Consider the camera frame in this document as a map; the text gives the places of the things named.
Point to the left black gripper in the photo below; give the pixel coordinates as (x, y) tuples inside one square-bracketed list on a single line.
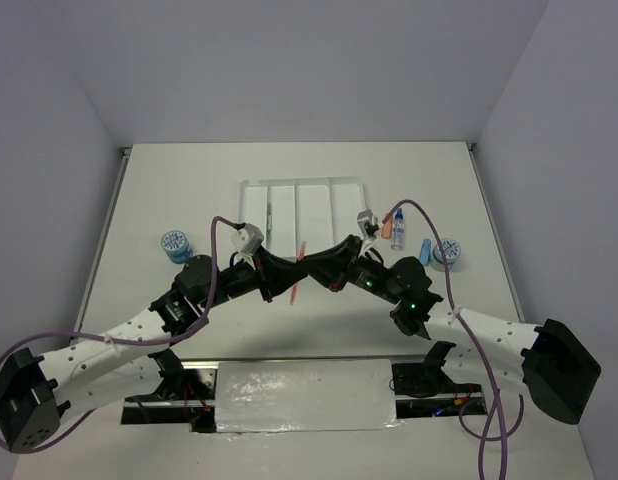
[(272, 274)]

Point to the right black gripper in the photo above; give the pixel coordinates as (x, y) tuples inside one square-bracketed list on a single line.
[(332, 266)]

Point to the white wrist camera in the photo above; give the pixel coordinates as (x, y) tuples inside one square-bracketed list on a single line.
[(370, 230), (247, 239)]

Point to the blue eraser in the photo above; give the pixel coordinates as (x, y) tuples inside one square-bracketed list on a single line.
[(425, 252)]

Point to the clear blue-capped bottle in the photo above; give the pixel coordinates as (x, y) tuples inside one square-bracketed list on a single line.
[(398, 230)]

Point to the orange pen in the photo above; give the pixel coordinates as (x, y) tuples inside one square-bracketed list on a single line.
[(295, 288)]

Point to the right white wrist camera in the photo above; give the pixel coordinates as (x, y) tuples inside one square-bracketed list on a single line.
[(370, 230)]

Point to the green white pen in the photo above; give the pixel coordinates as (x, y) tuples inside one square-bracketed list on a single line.
[(269, 222)]

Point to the blue tape roll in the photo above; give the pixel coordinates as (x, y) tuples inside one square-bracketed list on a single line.
[(445, 255), (176, 246)]

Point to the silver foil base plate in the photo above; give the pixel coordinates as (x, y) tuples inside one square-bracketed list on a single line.
[(304, 396)]

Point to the left blue tape roll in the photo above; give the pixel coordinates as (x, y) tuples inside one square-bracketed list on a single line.
[(176, 246)]

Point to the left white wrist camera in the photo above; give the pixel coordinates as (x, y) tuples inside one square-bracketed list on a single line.
[(247, 239)]

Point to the orange eraser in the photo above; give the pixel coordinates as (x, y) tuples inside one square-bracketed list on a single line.
[(387, 227)]

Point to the right blue tape roll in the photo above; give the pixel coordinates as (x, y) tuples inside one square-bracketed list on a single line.
[(445, 255)]

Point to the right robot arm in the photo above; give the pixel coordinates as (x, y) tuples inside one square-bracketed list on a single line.
[(545, 363)]

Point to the white divided organizer tray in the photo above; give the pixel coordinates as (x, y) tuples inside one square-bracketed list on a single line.
[(323, 211)]

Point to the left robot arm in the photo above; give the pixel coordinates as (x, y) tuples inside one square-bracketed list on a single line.
[(40, 392)]

